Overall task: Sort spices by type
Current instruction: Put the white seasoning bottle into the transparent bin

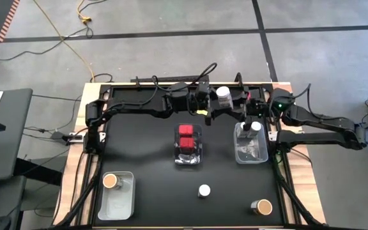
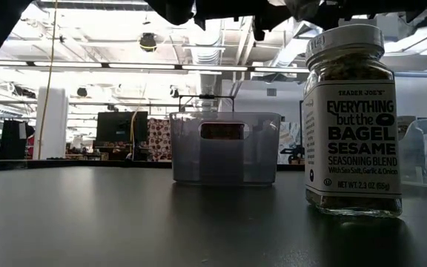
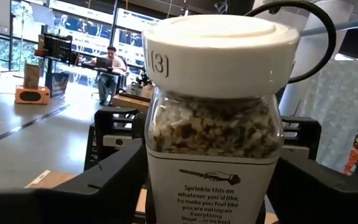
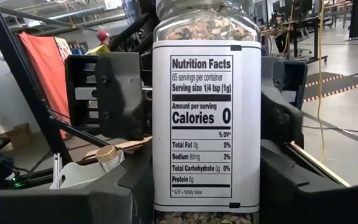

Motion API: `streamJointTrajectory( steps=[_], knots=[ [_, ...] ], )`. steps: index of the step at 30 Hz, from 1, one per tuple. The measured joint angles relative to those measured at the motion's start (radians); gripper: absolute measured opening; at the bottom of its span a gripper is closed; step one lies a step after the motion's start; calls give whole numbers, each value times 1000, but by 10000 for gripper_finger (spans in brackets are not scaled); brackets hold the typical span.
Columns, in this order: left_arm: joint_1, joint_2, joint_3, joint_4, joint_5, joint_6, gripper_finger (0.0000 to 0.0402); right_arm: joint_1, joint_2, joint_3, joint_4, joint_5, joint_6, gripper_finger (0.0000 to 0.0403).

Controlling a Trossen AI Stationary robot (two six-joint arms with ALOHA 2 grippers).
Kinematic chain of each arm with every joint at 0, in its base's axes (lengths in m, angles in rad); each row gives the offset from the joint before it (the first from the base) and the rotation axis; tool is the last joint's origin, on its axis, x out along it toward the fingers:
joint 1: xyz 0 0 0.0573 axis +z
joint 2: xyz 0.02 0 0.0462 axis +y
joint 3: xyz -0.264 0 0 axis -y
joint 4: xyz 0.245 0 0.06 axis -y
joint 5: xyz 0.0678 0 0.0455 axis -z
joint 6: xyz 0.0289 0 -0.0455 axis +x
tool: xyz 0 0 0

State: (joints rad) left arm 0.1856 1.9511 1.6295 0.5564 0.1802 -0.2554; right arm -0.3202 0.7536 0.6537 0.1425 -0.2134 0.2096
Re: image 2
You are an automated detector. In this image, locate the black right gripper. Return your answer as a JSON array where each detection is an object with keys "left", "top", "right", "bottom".
[{"left": 252, "top": 0, "right": 328, "bottom": 42}]

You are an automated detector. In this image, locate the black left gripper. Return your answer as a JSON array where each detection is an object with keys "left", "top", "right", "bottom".
[{"left": 143, "top": 0, "right": 208, "bottom": 31}]

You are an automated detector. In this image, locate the red spice tin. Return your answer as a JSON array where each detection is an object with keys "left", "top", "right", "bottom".
[{"left": 199, "top": 122, "right": 247, "bottom": 140}]

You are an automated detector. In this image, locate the black ceiling dome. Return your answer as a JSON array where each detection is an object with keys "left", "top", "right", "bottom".
[{"left": 138, "top": 32, "right": 159, "bottom": 53}]

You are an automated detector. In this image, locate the red dotted panel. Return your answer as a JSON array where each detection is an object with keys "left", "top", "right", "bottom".
[{"left": 147, "top": 117, "right": 173, "bottom": 162}]

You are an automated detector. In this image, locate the black monitor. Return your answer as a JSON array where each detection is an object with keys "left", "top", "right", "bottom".
[{"left": 95, "top": 111, "right": 150, "bottom": 144}]

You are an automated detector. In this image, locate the smoky clear plastic bin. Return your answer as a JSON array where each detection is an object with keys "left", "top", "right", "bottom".
[{"left": 168, "top": 111, "right": 282, "bottom": 186}]

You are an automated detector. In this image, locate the long ceiling light bar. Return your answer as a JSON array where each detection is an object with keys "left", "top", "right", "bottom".
[{"left": 0, "top": 60, "right": 311, "bottom": 74}]

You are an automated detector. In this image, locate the white pillar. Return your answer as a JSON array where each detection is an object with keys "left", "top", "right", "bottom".
[{"left": 33, "top": 86, "right": 70, "bottom": 160}]

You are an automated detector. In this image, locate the black cabinet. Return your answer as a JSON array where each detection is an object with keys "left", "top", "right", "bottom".
[{"left": 0, "top": 119, "right": 36, "bottom": 160}]

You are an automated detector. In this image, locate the ribbed silver duct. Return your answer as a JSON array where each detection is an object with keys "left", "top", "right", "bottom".
[{"left": 191, "top": 46, "right": 224, "bottom": 112}]

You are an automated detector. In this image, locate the silver ceiling duct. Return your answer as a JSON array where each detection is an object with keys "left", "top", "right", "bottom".
[{"left": 271, "top": 20, "right": 311, "bottom": 70}]

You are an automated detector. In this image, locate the black gantry frame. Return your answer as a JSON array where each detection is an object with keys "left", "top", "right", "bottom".
[{"left": 178, "top": 94, "right": 236, "bottom": 113}]

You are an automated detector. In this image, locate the yellow hanging cord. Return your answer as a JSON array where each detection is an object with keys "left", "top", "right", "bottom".
[{"left": 36, "top": 0, "right": 59, "bottom": 160}]

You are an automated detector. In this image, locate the black table frame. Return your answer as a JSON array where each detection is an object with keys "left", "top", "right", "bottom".
[{"left": 0, "top": 158, "right": 305, "bottom": 172}]

